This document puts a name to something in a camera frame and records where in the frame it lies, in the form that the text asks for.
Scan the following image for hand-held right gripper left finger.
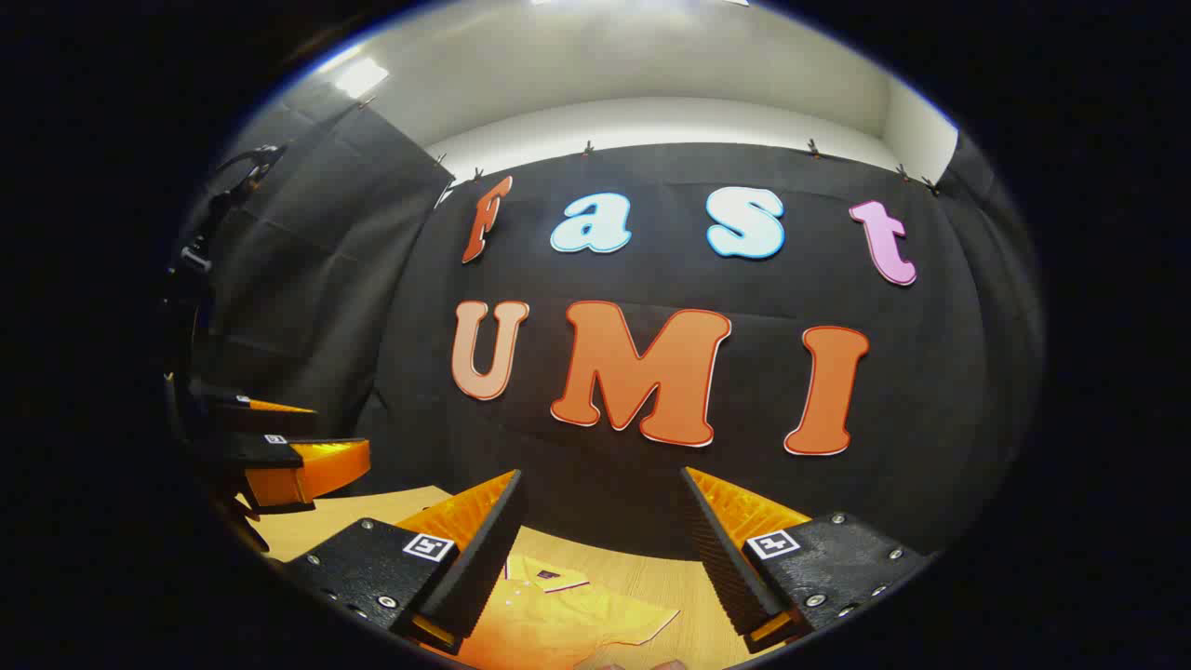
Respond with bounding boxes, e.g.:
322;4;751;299
279;468;529;655

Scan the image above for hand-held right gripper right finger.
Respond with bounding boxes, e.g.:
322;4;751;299
679;466;932;654

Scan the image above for orange T-shirt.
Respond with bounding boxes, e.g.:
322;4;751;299
447;554;681;670

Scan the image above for black backdrop cloth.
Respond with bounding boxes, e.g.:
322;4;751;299
172;102;1045;561

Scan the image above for ceiling light panel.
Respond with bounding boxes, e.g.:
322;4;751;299
333;58;392;100

